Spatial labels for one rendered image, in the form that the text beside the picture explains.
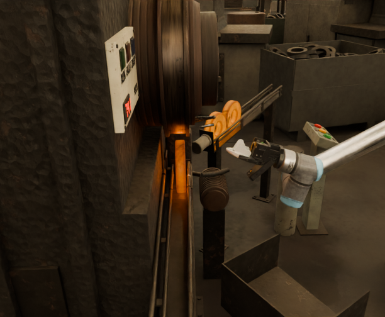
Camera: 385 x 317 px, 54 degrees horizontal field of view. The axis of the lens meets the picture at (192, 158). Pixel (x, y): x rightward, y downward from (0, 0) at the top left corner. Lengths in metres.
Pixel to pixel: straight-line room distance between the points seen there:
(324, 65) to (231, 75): 0.96
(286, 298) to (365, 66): 2.88
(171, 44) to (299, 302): 0.73
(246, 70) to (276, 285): 3.03
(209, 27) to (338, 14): 3.99
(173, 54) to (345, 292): 1.44
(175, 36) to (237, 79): 2.95
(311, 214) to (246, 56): 2.03
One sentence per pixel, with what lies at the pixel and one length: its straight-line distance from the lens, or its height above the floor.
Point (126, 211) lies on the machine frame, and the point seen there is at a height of 0.87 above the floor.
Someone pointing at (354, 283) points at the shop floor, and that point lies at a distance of 2.08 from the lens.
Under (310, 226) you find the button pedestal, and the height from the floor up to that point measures 0.03.
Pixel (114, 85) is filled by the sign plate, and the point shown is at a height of 1.16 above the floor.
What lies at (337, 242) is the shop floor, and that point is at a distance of 2.32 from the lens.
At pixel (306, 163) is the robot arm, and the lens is 1.50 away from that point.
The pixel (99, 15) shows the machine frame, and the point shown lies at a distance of 0.74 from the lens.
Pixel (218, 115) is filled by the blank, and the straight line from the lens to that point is 1.78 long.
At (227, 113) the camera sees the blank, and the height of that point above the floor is 0.76.
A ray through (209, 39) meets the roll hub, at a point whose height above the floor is 1.19.
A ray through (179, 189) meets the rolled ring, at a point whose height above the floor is 0.70.
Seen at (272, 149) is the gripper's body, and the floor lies 0.75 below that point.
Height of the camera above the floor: 1.34
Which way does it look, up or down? 25 degrees down
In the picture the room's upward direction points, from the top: 1 degrees counter-clockwise
